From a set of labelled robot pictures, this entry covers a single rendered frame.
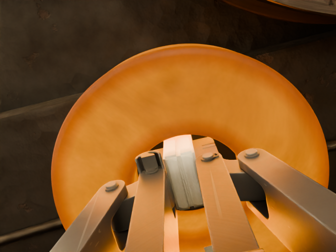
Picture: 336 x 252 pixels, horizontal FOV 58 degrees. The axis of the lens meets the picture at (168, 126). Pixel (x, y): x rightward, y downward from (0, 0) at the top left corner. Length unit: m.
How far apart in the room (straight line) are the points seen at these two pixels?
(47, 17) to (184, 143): 0.29
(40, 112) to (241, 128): 0.25
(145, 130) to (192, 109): 0.03
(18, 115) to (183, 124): 0.24
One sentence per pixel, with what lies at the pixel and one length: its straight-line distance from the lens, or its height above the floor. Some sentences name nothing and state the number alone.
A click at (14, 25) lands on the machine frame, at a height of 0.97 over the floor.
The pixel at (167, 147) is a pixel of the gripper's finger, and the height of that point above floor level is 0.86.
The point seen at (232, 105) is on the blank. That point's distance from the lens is 0.16.
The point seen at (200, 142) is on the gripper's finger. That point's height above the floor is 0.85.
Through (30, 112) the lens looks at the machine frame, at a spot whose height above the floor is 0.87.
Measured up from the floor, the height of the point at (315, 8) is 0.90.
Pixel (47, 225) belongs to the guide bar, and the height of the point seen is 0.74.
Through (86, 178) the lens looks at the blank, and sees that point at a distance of 0.17.
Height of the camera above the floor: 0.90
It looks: 15 degrees down
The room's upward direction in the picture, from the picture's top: 14 degrees counter-clockwise
